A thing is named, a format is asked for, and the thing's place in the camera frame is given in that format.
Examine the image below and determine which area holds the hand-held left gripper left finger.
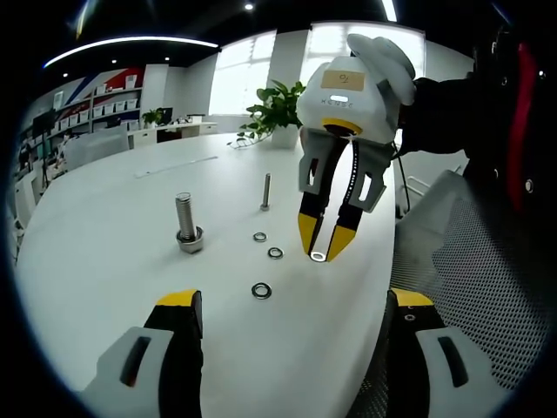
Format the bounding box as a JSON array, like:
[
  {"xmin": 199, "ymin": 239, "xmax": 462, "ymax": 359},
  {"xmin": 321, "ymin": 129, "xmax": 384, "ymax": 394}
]
[{"xmin": 80, "ymin": 288, "xmax": 205, "ymax": 418}]

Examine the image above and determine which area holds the person's right forearm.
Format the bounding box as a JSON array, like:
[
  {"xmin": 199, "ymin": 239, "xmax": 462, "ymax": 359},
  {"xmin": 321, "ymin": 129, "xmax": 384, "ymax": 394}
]
[{"xmin": 396, "ymin": 74, "xmax": 480, "ymax": 158}]

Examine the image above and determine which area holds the white background desk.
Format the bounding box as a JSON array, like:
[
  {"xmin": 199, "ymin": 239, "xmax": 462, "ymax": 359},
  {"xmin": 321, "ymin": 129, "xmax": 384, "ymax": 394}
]
[{"xmin": 127, "ymin": 120, "xmax": 218, "ymax": 145}]

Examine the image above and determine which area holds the light grey chair back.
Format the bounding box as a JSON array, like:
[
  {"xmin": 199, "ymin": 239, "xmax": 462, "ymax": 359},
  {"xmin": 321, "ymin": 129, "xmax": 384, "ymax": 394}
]
[{"xmin": 63, "ymin": 129, "xmax": 131, "ymax": 172}]

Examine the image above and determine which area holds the grey table cable slot cover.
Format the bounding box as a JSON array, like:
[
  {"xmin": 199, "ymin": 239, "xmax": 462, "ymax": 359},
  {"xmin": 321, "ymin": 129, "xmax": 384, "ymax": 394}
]
[{"xmin": 133, "ymin": 155, "xmax": 219, "ymax": 179}]

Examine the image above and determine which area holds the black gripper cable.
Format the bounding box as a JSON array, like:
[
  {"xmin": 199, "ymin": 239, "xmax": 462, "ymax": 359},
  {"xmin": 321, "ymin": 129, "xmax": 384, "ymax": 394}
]
[{"xmin": 389, "ymin": 141, "xmax": 413, "ymax": 214}]

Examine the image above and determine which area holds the white storage shelf with boxes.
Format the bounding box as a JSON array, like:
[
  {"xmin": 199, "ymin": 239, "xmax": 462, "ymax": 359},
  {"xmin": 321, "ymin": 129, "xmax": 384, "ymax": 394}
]
[{"xmin": 50, "ymin": 72, "xmax": 145, "ymax": 138}]

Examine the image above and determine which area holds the large steel bolt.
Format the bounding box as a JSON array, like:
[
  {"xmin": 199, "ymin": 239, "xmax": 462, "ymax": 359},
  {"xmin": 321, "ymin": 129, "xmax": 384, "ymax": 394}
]
[{"xmin": 174, "ymin": 191, "xmax": 205, "ymax": 255}]

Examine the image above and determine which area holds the green plant in white pot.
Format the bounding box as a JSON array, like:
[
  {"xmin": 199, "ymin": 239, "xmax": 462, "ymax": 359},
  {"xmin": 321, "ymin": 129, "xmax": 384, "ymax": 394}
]
[{"xmin": 236, "ymin": 79, "xmax": 307, "ymax": 150}]

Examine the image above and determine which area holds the person's body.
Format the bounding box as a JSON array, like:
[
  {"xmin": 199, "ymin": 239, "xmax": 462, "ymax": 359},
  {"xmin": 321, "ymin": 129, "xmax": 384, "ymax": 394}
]
[{"xmin": 460, "ymin": 24, "xmax": 557, "ymax": 221}]

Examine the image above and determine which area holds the small steel bolt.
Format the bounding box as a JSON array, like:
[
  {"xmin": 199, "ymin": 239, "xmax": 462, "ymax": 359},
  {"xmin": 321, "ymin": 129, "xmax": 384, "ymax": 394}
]
[{"xmin": 259, "ymin": 172, "xmax": 273, "ymax": 212}]

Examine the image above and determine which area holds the grey mesh office chair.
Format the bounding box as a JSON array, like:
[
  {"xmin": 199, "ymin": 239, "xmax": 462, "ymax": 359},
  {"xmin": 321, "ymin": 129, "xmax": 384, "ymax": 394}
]
[{"xmin": 356, "ymin": 167, "xmax": 556, "ymax": 418}]

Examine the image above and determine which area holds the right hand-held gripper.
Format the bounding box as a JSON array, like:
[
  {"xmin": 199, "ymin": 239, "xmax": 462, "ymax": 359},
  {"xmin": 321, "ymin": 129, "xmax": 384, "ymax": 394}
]
[{"xmin": 296, "ymin": 33, "xmax": 419, "ymax": 263}]

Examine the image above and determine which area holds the small green background plant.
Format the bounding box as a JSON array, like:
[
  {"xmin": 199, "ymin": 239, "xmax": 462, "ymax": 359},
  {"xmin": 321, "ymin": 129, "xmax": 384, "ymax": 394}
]
[{"xmin": 140, "ymin": 107, "xmax": 165, "ymax": 130}]

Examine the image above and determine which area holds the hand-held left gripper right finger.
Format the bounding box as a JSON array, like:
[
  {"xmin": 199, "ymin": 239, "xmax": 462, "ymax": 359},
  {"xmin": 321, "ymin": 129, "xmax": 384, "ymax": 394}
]
[{"xmin": 382, "ymin": 287, "xmax": 502, "ymax": 418}]

